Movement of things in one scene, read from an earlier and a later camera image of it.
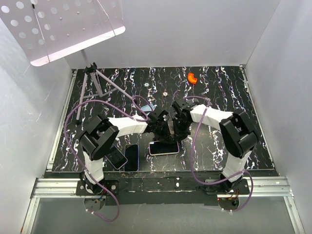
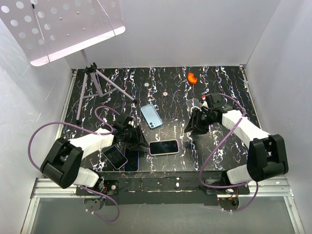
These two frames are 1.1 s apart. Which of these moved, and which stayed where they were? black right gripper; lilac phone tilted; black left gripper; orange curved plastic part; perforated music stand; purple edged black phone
Moved: black right gripper; black left gripper
Stayed: lilac phone tilted; purple edged black phone; orange curved plastic part; perforated music stand
